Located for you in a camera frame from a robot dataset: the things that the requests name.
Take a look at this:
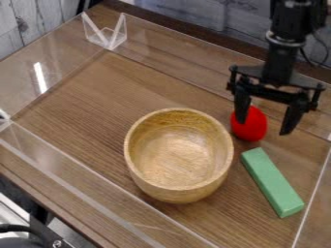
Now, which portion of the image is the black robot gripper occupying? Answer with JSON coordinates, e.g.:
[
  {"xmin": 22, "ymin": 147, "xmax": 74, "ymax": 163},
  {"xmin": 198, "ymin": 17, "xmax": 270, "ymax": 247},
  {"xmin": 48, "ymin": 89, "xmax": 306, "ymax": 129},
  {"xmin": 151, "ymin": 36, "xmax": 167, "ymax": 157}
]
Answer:
[{"xmin": 227, "ymin": 47, "xmax": 326, "ymax": 136}]

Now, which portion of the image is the red plush strawberry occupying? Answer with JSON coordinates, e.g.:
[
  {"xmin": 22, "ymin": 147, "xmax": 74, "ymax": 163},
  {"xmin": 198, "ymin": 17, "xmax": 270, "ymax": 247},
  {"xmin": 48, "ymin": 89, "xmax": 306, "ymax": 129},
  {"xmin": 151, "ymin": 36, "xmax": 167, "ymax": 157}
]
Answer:
[{"xmin": 230, "ymin": 106, "xmax": 269, "ymax": 141}]

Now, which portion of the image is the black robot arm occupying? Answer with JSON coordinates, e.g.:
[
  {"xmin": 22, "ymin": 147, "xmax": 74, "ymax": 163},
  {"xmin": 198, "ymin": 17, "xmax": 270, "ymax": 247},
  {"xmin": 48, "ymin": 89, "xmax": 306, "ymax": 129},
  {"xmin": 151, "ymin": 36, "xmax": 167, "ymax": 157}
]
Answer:
[{"xmin": 227, "ymin": 0, "xmax": 327, "ymax": 136}]

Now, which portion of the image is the light wooden bowl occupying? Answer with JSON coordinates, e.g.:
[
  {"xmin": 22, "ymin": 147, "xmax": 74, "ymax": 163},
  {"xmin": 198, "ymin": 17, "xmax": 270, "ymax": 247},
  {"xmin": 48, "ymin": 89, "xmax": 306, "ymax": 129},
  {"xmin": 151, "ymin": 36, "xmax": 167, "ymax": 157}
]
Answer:
[{"xmin": 123, "ymin": 108, "xmax": 234, "ymax": 203}]

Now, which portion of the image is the green rectangular block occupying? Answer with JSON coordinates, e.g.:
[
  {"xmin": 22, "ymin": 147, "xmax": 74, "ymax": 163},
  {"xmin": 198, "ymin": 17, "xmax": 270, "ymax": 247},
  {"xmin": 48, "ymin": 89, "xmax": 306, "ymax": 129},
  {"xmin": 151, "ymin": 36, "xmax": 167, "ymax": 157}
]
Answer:
[{"xmin": 241, "ymin": 147, "xmax": 306, "ymax": 218}]

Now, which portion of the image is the clear acrylic tray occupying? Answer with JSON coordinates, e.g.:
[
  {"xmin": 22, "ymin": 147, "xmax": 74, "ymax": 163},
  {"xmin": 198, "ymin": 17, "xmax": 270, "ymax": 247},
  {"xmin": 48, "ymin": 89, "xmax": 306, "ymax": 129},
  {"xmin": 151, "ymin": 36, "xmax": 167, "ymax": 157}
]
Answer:
[{"xmin": 0, "ymin": 8, "xmax": 331, "ymax": 248}]

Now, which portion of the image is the black metal stand base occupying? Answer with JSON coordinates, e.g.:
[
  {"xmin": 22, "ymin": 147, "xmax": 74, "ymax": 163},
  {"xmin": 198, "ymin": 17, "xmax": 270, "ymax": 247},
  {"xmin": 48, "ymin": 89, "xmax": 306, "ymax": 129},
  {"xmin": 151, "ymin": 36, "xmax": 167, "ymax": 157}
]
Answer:
[{"xmin": 0, "ymin": 217, "xmax": 76, "ymax": 248}]

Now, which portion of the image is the clear acrylic corner bracket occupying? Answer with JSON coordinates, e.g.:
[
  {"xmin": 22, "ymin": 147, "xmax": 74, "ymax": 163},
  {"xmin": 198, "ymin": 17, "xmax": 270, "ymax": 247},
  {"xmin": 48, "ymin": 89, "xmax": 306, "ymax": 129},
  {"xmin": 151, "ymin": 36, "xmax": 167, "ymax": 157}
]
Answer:
[{"xmin": 82, "ymin": 13, "xmax": 127, "ymax": 50}]

